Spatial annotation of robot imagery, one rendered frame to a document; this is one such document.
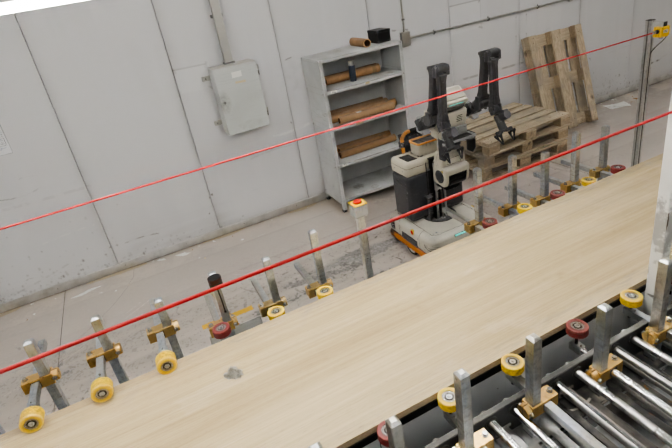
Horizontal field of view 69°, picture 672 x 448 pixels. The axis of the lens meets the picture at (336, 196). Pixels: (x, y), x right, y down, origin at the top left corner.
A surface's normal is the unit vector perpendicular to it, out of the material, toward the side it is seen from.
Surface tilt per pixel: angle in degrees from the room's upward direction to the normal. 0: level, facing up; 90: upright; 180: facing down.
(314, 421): 0
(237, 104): 90
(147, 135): 90
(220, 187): 90
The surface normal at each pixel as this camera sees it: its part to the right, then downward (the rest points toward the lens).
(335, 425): -0.16, -0.89
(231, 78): 0.43, 0.32
